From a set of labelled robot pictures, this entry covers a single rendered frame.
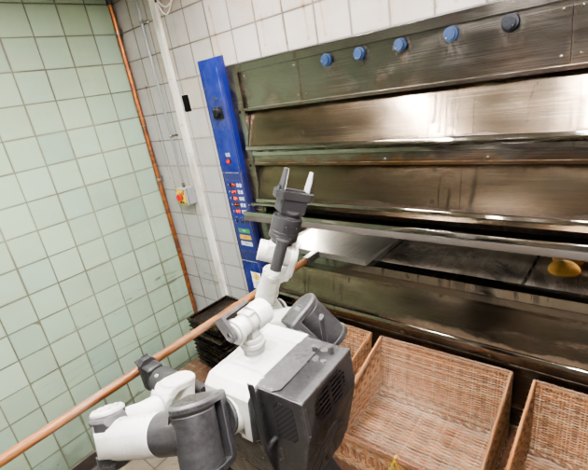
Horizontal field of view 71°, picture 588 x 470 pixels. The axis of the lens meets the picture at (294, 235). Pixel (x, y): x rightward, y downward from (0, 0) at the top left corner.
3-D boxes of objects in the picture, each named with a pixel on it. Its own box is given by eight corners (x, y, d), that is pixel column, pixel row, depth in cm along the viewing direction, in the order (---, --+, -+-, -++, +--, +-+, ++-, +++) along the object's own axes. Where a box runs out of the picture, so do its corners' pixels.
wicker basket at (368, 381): (385, 381, 199) (379, 333, 190) (514, 426, 164) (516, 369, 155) (329, 456, 165) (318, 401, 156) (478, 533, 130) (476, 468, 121)
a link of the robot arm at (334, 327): (321, 324, 128) (348, 322, 117) (306, 348, 124) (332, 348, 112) (295, 299, 126) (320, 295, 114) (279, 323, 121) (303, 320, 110)
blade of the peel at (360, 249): (366, 266, 183) (365, 259, 182) (276, 249, 219) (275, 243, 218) (404, 235, 207) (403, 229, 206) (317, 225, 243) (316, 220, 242)
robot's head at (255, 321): (277, 331, 102) (271, 300, 99) (250, 355, 95) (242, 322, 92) (258, 325, 106) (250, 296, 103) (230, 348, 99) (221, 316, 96)
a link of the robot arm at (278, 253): (299, 228, 128) (290, 261, 131) (265, 219, 127) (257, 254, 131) (300, 240, 117) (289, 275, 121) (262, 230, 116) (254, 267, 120)
